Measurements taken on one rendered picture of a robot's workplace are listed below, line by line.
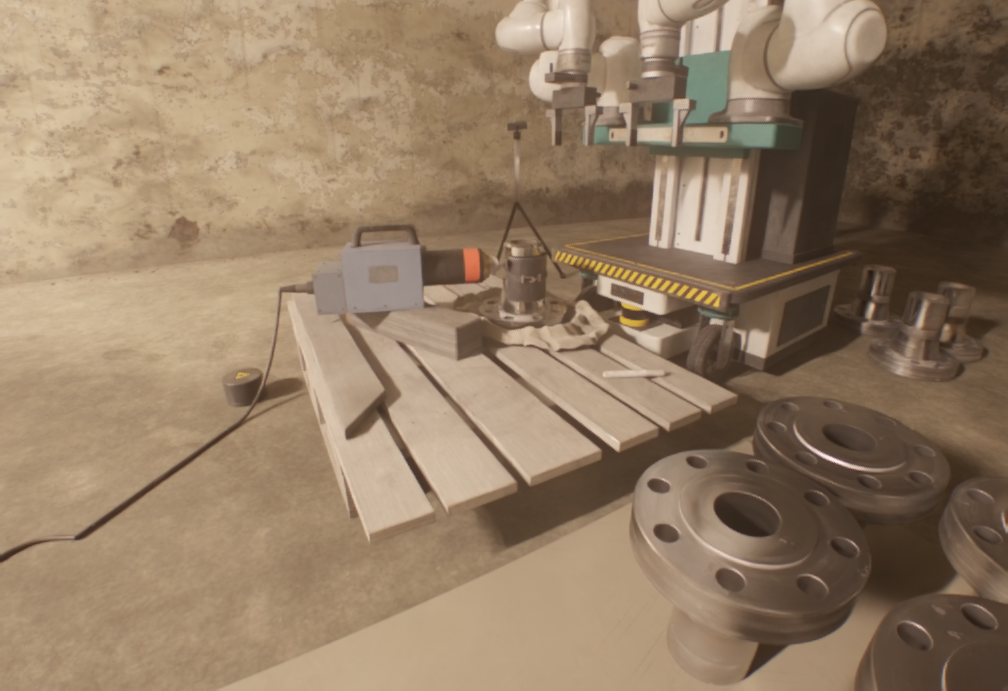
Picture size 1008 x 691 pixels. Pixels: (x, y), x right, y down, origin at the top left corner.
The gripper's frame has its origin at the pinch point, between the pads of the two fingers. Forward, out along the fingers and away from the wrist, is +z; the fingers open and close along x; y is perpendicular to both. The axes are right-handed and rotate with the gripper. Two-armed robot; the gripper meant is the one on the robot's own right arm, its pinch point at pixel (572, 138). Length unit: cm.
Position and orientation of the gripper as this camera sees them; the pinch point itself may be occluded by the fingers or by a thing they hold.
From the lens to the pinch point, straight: 140.4
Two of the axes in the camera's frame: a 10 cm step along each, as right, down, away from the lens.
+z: 0.0, 9.4, 3.3
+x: -5.7, -2.7, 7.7
